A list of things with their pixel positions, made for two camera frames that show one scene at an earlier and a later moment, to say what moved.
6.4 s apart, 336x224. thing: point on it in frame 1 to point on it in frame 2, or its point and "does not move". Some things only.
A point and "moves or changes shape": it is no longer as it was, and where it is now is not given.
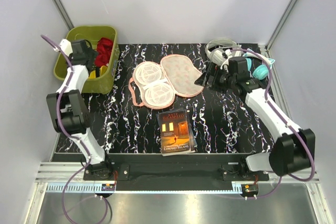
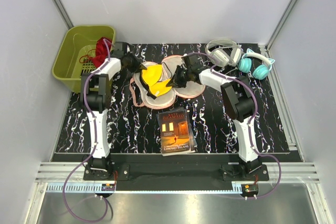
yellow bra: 103,70 moves or changes shape
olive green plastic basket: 91,33 does not move
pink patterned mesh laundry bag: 156,85 does not move
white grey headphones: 219,51 does not move
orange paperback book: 176,132 does not move
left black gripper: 92,54 to 137,63
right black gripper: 213,71 to 175,81
